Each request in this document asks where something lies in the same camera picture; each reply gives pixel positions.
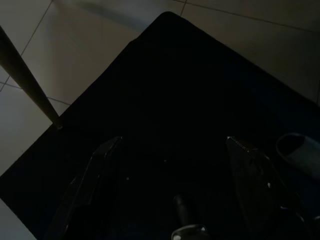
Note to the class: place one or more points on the black smooth floor mat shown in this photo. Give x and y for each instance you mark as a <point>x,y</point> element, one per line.
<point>175,87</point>

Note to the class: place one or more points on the grey slipper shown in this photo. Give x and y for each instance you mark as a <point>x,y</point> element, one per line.
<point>300,155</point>

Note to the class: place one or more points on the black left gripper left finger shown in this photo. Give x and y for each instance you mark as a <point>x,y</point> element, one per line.
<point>85,185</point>

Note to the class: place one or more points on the light wood dining table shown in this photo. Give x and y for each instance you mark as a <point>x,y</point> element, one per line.
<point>25,75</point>

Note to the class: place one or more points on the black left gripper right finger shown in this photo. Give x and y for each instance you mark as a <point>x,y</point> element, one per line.
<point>255,190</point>

